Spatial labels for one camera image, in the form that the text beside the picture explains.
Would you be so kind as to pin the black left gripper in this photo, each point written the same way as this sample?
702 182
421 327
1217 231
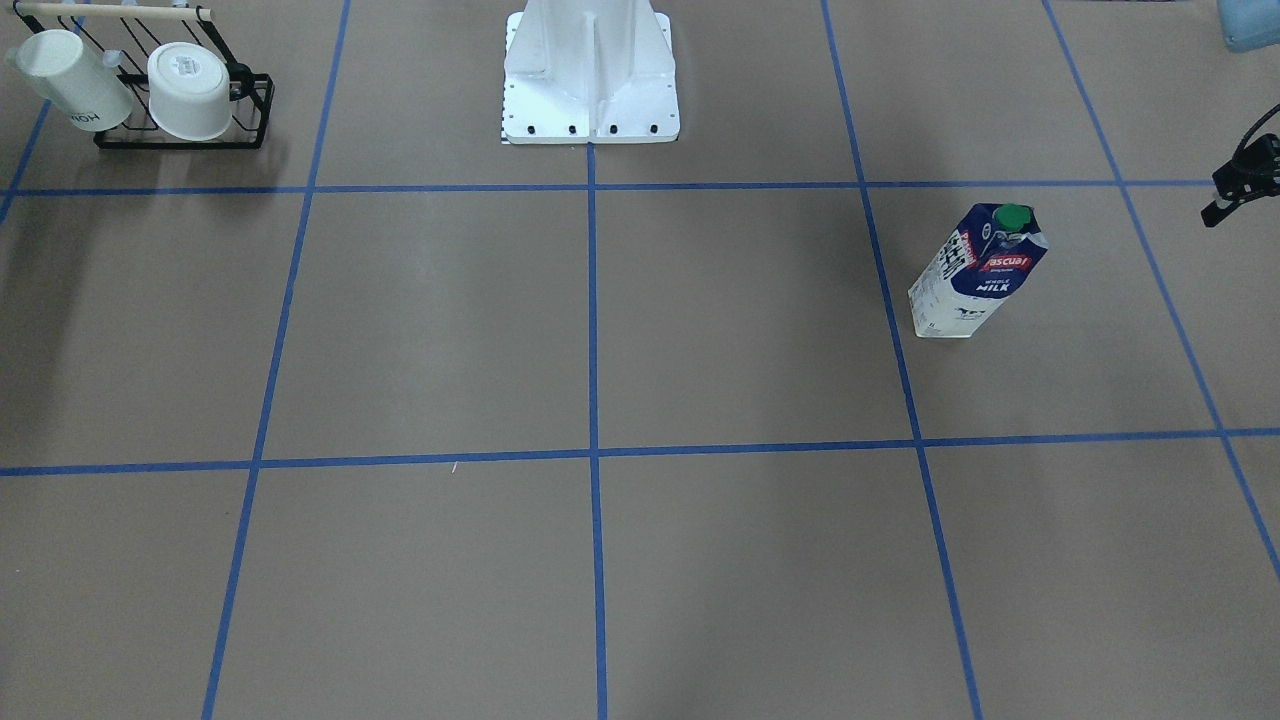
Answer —
1252 178

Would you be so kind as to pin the white mug in rack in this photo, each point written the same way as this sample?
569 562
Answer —
189 91
58 66

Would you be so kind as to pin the white mug near in rack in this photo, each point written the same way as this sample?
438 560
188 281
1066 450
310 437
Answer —
58 66

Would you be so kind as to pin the blue white milk carton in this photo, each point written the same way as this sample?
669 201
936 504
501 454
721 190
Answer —
987 258

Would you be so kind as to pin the black wire mug rack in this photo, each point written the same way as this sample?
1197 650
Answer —
140 76

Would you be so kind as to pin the white pedestal column base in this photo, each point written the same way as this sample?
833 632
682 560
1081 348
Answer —
589 72

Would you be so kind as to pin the white mug far in rack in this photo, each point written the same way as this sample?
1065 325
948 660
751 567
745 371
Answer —
189 91

